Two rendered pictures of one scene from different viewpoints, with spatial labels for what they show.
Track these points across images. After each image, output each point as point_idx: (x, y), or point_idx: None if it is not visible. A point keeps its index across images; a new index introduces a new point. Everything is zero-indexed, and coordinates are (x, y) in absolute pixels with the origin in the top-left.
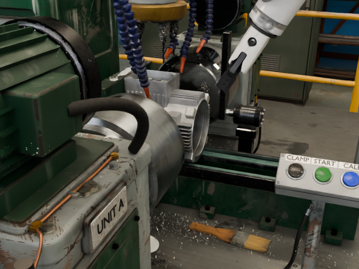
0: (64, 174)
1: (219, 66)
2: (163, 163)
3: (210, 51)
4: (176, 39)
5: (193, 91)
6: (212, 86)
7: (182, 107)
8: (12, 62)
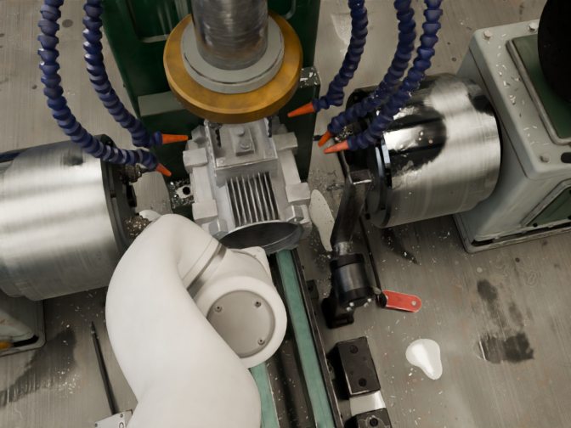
0: None
1: (396, 181)
2: (46, 284)
3: (428, 138)
4: (333, 98)
5: (264, 201)
6: (376, 190)
7: (226, 210)
8: None
